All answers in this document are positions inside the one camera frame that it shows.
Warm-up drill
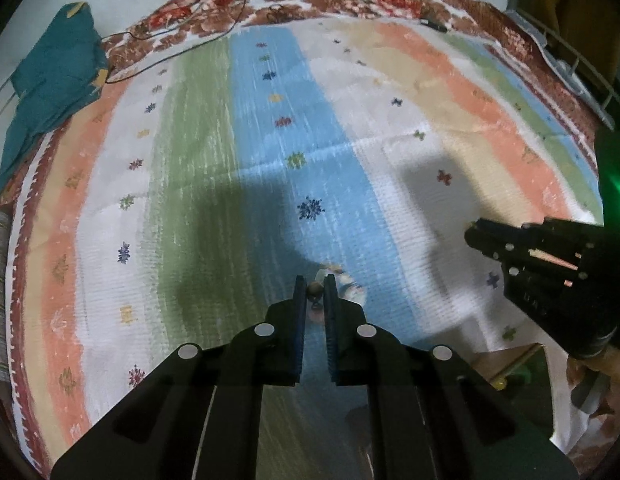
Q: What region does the right human hand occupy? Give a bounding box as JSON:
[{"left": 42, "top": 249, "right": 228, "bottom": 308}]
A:
[{"left": 567, "top": 346, "right": 620, "bottom": 416}]

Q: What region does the teal folded cloth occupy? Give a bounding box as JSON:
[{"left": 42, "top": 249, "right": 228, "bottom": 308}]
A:
[{"left": 0, "top": 2, "right": 108, "bottom": 194}]

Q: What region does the small black device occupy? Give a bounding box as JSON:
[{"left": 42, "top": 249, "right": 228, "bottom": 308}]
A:
[{"left": 420, "top": 18, "right": 448, "bottom": 34}]

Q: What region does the pastel mixed bead bracelet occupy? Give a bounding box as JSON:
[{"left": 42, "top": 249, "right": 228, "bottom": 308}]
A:
[{"left": 309, "top": 261, "right": 367, "bottom": 311}]

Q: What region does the wooden jewelry box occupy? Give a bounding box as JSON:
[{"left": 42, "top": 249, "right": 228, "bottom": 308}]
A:
[{"left": 472, "top": 344, "right": 554, "bottom": 438}]

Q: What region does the black thin cable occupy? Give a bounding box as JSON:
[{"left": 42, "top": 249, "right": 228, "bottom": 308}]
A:
[{"left": 102, "top": 0, "right": 254, "bottom": 85}]

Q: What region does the striped colourful bed cloth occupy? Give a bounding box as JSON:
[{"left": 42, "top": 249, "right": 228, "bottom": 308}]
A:
[{"left": 10, "top": 18, "right": 602, "bottom": 474}]

